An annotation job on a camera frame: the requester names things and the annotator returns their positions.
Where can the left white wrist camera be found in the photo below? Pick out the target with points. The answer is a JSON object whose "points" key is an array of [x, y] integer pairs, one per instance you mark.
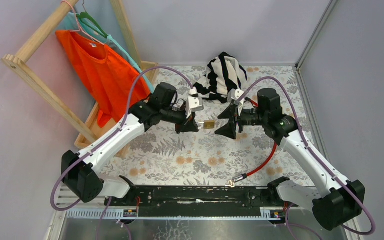
{"points": [[193, 104]]}

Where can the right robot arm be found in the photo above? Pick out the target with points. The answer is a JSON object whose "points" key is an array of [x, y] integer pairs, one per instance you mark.
{"points": [[333, 201]]}

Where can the black white striped cloth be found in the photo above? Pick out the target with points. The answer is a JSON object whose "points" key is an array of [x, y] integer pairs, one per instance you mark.
{"points": [[223, 74]]}

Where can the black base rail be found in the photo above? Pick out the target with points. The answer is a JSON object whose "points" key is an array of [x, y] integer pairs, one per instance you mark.
{"points": [[244, 202]]}

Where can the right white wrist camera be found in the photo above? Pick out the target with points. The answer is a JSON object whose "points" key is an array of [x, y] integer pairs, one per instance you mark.
{"points": [[235, 97]]}

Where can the wooden clothes rack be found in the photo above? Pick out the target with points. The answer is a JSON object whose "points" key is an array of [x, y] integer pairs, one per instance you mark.
{"points": [[89, 131]]}

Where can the orange t-shirt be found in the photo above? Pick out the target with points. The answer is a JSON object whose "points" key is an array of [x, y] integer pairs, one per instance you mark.
{"points": [[114, 106]]}

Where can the floral tablecloth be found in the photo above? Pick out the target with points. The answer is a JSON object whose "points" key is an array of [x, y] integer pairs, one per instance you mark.
{"points": [[162, 157]]}

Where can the pink hanger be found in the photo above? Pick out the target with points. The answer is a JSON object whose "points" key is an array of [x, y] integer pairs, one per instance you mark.
{"points": [[79, 26]]}

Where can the light blue shirt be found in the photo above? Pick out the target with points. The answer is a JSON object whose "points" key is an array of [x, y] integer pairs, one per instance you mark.
{"points": [[129, 56]]}

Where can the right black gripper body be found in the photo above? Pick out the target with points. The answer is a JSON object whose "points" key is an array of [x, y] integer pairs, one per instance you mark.
{"points": [[249, 117]]}

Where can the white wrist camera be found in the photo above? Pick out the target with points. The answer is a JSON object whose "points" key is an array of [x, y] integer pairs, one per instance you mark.
{"points": [[235, 97], [193, 104]]}

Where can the brass padlock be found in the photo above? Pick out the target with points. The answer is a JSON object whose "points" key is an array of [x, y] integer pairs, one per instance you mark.
{"points": [[206, 124]]}

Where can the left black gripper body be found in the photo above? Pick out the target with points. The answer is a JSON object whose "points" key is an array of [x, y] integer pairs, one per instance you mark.
{"points": [[176, 117]]}

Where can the green hanger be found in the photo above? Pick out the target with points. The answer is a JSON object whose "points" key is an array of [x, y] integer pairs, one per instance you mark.
{"points": [[85, 18]]}

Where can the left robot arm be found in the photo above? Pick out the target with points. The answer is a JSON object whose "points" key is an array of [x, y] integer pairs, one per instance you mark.
{"points": [[80, 170]]}

